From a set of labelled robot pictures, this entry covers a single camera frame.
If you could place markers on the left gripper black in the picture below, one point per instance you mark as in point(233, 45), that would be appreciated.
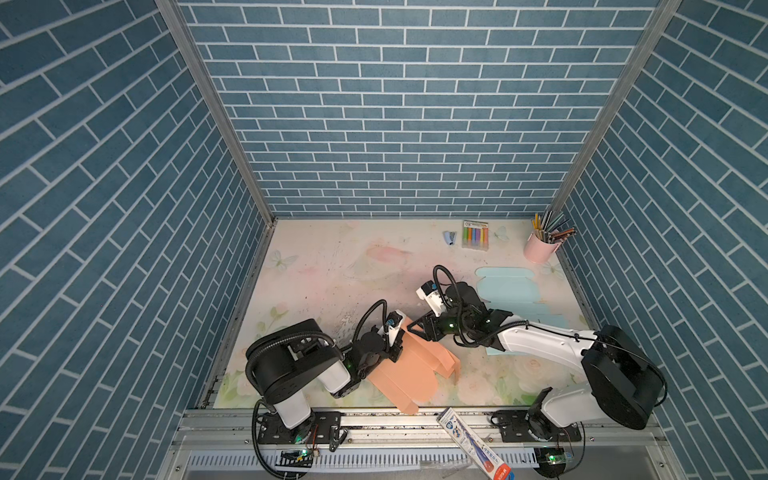
point(395, 353)

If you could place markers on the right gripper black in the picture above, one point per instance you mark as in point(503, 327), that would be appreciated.
point(428, 324)

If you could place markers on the pink cardboard box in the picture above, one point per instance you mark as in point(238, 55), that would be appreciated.
point(412, 380)

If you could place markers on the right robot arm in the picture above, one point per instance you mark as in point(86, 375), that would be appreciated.
point(621, 383)

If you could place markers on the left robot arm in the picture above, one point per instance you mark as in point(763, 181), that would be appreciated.
point(280, 365)

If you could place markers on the toothpaste tube box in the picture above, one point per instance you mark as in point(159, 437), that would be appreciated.
point(491, 464)

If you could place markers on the light blue cardboard box blank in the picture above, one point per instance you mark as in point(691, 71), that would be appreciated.
point(542, 297)

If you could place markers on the coloured marker pack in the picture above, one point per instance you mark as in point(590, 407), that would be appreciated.
point(475, 235)

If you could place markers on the pink pencil cup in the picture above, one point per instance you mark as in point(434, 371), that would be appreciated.
point(538, 251)

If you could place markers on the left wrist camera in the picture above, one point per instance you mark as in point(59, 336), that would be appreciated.
point(393, 326)

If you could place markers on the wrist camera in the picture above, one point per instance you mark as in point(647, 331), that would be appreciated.
point(393, 326)
point(430, 294)

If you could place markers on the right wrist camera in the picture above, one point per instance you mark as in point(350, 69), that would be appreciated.
point(430, 294)

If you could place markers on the aluminium mounting rail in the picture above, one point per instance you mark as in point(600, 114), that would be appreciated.
point(383, 443)

